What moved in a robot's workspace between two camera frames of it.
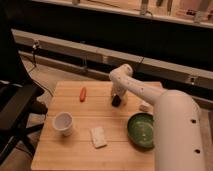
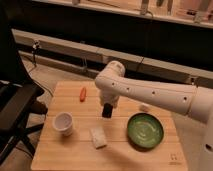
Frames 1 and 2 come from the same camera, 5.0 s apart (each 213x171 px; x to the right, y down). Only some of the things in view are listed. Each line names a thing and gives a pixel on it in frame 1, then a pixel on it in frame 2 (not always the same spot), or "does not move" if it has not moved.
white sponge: [98, 136] does not move
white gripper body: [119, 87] to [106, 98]
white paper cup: [63, 123] does not move
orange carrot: [83, 93] does not move
